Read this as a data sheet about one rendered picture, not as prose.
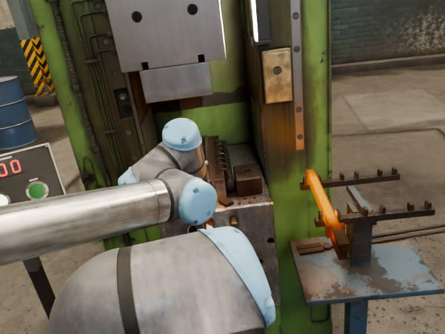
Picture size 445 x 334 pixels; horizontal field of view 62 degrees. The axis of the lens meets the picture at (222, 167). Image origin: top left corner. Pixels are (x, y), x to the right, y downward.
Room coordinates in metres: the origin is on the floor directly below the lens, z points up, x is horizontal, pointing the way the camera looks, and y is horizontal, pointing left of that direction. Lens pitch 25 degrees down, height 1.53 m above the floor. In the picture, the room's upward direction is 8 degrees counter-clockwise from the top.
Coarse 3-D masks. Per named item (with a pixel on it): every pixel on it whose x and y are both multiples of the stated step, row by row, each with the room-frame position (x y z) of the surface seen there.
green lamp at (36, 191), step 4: (32, 184) 0.96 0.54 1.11; (36, 184) 0.97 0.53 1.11; (40, 184) 0.97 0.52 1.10; (32, 188) 0.96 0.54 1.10; (36, 188) 0.96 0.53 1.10; (40, 188) 0.96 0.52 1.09; (44, 188) 0.96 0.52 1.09; (28, 192) 0.95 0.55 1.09; (32, 192) 0.95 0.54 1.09; (36, 192) 0.95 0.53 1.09; (40, 192) 0.96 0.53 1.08; (44, 192) 0.96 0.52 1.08; (32, 196) 0.94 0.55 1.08; (36, 196) 0.95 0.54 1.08; (40, 196) 0.95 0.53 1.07
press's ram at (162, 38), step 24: (120, 0) 1.07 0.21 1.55; (144, 0) 1.07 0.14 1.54; (168, 0) 1.07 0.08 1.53; (192, 0) 1.07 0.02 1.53; (216, 0) 1.07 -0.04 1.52; (120, 24) 1.07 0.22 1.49; (144, 24) 1.07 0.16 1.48; (168, 24) 1.07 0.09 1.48; (192, 24) 1.07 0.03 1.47; (216, 24) 1.07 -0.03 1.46; (120, 48) 1.07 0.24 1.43; (144, 48) 1.07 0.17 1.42; (168, 48) 1.07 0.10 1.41; (192, 48) 1.07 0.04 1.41; (216, 48) 1.07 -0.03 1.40
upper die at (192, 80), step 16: (192, 64) 1.07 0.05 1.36; (208, 64) 1.07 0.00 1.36; (144, 80) 1.07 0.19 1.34; (160, 80) 1.07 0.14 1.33; (176, 80) 1.07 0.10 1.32; (192, 80) 1.07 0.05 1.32; (208, 80) 1.07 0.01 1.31; (144, 96) 1.07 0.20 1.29; (160, 96) 1.07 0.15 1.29; (176, 96) 1.07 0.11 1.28; (192, 96) 1.07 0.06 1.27
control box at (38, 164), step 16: (48, 144) 1.04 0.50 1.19; (0, 160) 0.98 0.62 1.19; (32, 160) 1.00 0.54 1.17; (48, 160) 1.02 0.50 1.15; (0, 176) 0.96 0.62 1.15; (16, 176) 0.97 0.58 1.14; (32, 176) 0.98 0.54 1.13; (48, 176) 0.99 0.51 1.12; (0, 192) 0.93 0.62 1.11; (16, 192) 0.94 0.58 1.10; (48, 192) 0.96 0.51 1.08; (64, 192) 0.97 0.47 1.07
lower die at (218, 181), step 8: (216, 136) 1.48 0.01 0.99; (208, 144) 1.40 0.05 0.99; (208, 152) 1.31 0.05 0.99; (208, 160) 1.22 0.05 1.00; (208, 168) 1.15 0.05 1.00; (216, 168) 1.16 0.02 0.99; (208, 176) 1.09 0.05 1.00; (216, 176) 1.09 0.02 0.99; (216, 184) 1.07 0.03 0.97; (224, 184) 1.07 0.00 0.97; (224, 192) 1.07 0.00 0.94
